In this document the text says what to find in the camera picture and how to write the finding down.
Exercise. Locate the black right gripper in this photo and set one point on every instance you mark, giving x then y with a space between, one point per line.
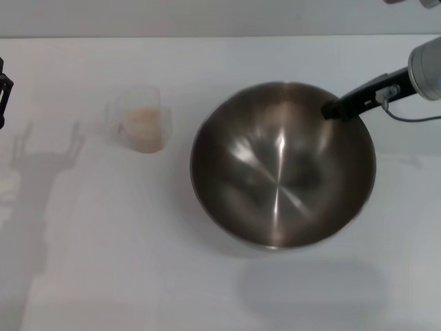
365 98

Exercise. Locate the white rice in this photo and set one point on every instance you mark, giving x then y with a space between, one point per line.
144 127

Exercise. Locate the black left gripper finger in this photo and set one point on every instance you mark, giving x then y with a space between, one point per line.
4 96

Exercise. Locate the brown grey background object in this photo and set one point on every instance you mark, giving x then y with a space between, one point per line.
394 1

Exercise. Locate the stainless steel mixing bowl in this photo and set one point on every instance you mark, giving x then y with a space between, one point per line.
275 172

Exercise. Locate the clear plastic measuring cup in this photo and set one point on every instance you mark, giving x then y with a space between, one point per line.
138 113

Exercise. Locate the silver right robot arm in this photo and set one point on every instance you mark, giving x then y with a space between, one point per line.
427 69

